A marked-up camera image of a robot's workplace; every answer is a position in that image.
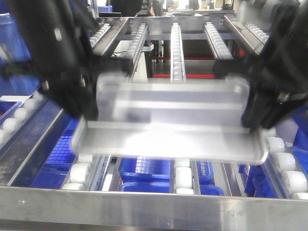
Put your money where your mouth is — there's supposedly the steel shelf front beam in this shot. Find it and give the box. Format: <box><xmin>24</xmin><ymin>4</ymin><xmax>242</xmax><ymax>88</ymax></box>
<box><xmin>0</xmin><ymin>186</ymin><xmax>308</xmax><ymax>231</ymax></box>

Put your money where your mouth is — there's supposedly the white roller track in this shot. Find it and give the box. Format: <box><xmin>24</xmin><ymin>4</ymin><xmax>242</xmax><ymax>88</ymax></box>
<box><xmin>170</xmin><ymin>23</ymin><xmax>186</xmax><ymax>83</ymax></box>
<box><xmin>205</xmin><ymin>22</ymin><xmax>233</xmax><ymax>60</ymax></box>
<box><xmin>125</xmin><ymin>23</ymin><xmax>148</xmax><ymax>60</ymax></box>

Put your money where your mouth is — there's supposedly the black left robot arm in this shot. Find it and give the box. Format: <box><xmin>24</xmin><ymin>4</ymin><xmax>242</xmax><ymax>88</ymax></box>
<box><xmin>2</xmin><ymin>0</ymin><xmax>127</xmax><ymax>120</ymax></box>

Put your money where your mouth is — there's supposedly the small ridged silver tray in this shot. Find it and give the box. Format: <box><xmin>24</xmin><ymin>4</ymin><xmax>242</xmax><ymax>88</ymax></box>
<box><xmin>71</xmin><ymin>77</ymin><xmax>268</xmax><ymax>165</ymax></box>

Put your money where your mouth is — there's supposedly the blue bin lower middle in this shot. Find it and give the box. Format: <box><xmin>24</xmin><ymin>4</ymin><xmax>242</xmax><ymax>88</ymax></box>
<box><xmin>118</xmin><ymin>157</ymin><xmax>170</xmax><ymax>193</ymax></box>

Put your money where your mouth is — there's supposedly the red steel frame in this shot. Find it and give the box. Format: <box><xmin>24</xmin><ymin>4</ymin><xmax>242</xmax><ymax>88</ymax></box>
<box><xmin>153</xmin><ymin>56</ymin><xmax>215</xmax><ymax>79</ymax></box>

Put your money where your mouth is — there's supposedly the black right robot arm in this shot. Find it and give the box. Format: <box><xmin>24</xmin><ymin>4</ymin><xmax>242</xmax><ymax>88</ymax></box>
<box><xmin>213</xmin><ymin>0</ymin><xmax>308</xmax><ymax>129</ymax></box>

